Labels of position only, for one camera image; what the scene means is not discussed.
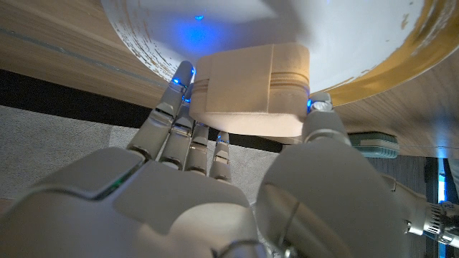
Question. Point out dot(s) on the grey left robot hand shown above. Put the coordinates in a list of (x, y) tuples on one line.
[(412, 208)]

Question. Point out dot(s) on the teal soap box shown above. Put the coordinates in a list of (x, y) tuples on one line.
[(374, 145)]

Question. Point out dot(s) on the white gold-rimmed paper plate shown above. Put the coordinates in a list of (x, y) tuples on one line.
[(344, 36)]

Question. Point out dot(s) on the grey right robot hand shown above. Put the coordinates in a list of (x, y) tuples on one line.
[(161, 208)]

